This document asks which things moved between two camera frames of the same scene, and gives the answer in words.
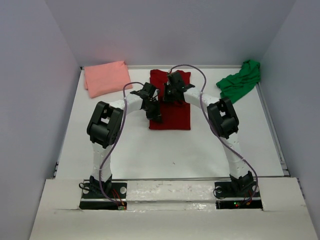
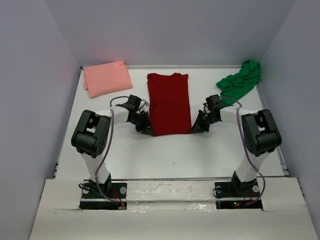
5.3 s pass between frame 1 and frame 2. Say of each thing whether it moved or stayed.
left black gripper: moved
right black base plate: stayed
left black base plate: stayed
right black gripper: moved
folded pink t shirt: stayed
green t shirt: stayed
